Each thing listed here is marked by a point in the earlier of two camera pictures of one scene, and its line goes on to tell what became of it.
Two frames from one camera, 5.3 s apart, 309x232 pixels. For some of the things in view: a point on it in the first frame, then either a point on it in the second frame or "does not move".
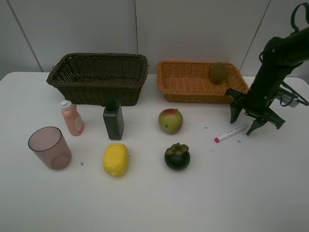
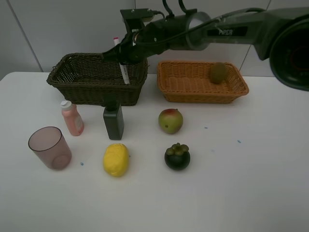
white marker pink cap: [218, 138] → [122, 66]
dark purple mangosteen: [177, 157] does not move
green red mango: [170, 121] does not move
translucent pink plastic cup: [50, 144] does not move
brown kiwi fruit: [218, 73] does not move
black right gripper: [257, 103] → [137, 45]
